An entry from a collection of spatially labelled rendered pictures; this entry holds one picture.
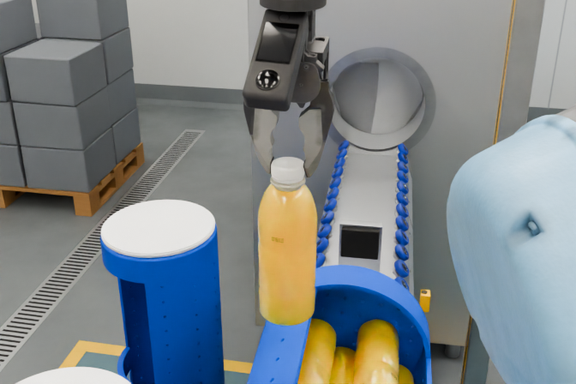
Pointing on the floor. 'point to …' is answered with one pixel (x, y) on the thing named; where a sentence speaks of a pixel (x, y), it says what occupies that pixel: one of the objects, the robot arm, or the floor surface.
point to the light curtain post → (513, 105)
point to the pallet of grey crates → (67, 94)
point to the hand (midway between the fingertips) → (288, 168)
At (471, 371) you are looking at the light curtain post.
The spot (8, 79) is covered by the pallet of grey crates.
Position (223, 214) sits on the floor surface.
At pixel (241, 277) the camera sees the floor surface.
